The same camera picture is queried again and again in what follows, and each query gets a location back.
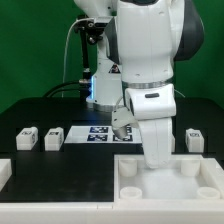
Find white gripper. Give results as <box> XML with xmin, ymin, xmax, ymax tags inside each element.
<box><xmin>125</xmin><ymin>84</ymin><xmax>176</xmax><ymax>169</ymax></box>

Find white square table top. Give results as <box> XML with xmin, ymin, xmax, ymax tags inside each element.
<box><xmin>114</xmin><ymin>155</ymin><xmax>224</xmax><ymax>200</ymax></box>

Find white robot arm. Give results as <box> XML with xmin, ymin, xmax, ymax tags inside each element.
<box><xmin>74</xmin><ymin>0</ymin><xmax>204</xmax><ymax>168</ymax></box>

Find paper sheet with tags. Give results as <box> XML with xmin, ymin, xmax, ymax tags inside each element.
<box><xmin>65</xmin><ymin>126</ymin><xmax>141</xmax><ymax>144</ymax></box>

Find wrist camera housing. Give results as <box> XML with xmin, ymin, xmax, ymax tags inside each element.
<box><xmin>111</xmin><ymin>107</ymin><xmax>138</xmax><ymax>139</ymax></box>

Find black cables at base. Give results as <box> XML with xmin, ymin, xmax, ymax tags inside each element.
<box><xmin>42</xmin><ymin>79</ymin><xmax>92</xmax><ymax>98</ymax></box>

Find grey camera on stand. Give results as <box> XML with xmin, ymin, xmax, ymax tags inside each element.
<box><xmin>93</xmin><ymin>17</ymin><xmax>111</xmax><ymax>28</ymax></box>

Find black camera stand pole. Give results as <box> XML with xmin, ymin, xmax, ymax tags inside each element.
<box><xmin>73</xmin><ymin>14</ymin><xmax>101</xmax><ymax>100</ymax></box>

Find white front obstacle wall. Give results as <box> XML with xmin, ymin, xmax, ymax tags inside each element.
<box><xmin>0</xmin><ymin>200</ymin><xmax>224</xmax><ymax>224</ymax></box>

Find white obstacle wall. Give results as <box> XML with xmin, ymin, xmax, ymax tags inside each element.
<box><xmin>0</xmin><ymin>200</ymin><xmax>224</xmax><ymax>224</ymax></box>
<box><xmin>0</xmin><ymin>159</ymin><xmax>12</xmax><ymax>191</ymax></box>

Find white cable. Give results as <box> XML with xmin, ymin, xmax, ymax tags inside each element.
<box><xmin>61</xmin><ymin>18</ymin><xmax>88</xmax><ymax>98</ymax></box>

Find white left obstacle wall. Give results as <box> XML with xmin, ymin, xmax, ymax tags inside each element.
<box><xmin>0</xmin><ymin>159</ymin><xmax>12</xmax><ymax>191</ymax></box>

